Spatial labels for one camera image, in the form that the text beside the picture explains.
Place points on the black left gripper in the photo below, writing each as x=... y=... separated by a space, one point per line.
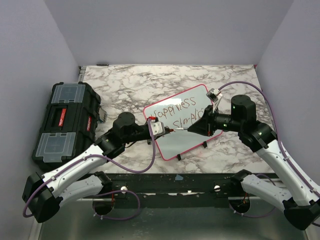
x=166 y=130

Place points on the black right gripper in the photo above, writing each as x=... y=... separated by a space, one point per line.
x=205 y=126

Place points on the white whiteboard marker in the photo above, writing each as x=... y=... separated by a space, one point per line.
x=180 y=129

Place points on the pink framed whiteboard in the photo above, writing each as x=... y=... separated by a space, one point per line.
x=180 y=110

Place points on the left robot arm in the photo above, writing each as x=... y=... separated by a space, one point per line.
x=45 y=194

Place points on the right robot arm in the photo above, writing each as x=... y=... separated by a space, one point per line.
x=300 y=201

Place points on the black plastic toolbox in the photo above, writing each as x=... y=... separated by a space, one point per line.
x=69 y=125

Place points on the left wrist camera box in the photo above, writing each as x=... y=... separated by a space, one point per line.
x=157 y=127

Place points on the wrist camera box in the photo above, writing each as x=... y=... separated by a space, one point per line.
x=214 y=94
x=157 y=127

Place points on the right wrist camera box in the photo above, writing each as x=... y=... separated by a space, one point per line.
x=214 y=94

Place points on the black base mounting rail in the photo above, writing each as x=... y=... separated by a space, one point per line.
x=172 y=190

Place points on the small black object at wall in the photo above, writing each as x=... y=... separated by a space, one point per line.
x=102 y=64

